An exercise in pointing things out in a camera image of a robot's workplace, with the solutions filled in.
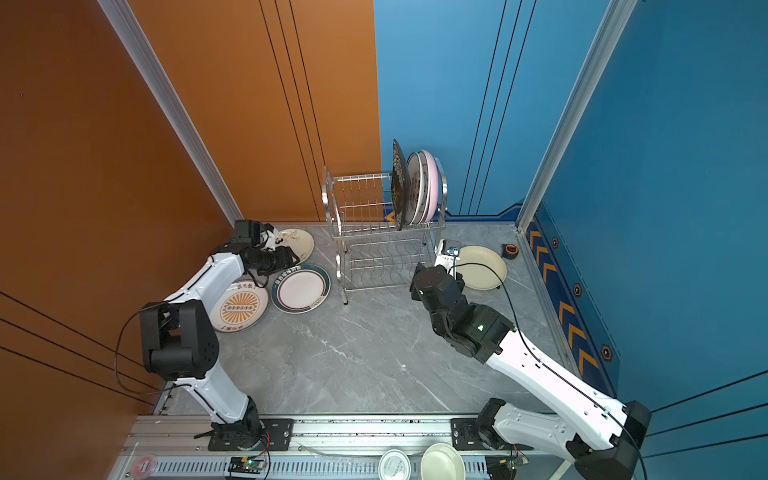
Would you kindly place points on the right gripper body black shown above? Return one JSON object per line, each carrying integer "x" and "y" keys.
{"x": 416, "y": 292}

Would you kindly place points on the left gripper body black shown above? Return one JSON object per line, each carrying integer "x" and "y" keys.
{"x": 272, "y": 261}

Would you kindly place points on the plain cream plate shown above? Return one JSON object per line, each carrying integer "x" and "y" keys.
{"x": 481, "y": 268}

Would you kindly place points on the white plate dark green rim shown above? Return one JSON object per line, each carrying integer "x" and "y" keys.
{"x": 301, "y": 289}

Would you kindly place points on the steel two-tier dish rack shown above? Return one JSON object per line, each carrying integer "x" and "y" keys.
{"x": 371, "y": 252}

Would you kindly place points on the pink plate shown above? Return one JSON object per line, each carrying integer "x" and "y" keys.
{"x": 435, "y": 184}

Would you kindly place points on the dark square floral plate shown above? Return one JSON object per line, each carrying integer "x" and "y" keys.
{"x": 399, "y": 186}

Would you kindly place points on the white plate red chinese characters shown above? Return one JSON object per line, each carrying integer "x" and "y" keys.
{"x": 415, "y": 172}

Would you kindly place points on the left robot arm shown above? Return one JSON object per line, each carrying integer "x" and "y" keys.
{"x": 180, "y": 345}

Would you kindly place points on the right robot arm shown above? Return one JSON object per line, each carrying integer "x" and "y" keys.
{"x": 599, "y": 434}

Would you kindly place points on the cream plate with panda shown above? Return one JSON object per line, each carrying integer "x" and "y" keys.
{"x": 300, "y": 241}

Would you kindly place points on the white plate orange sunburst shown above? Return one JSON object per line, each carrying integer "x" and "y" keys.
{"x": 241, "y": 306}

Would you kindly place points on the black orange tape roll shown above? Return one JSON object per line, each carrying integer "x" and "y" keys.
{"x": 510, "y": 251}

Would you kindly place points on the white bowl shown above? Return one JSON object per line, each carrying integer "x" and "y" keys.
{"x": 442, "y": 461}

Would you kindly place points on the white round lid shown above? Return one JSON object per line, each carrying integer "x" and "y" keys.
{"x": 394, "y": 464}

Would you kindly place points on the green circuit board right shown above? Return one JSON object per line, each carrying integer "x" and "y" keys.
{"x": 512, "y": 464}

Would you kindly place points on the green circuit board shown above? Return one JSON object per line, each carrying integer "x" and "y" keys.
{"x": 247, "y": 467}
{"x": 512, "y": 464}

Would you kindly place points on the green circuit board left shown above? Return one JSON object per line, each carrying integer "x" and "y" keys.
{"x": 247, "y": 467}

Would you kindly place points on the pink tape roll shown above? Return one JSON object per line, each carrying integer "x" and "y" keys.
{"x": 143, "y": 468}

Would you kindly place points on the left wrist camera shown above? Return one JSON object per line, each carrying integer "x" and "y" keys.
{"x": 268, "y": 236}

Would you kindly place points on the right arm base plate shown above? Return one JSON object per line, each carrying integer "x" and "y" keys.
{"x": 469, "y": 434}

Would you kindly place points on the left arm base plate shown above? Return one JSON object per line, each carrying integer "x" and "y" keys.
{"x": 276, "y": 435}

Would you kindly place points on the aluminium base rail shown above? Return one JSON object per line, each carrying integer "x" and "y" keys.
{"x": 322, "y": 447}

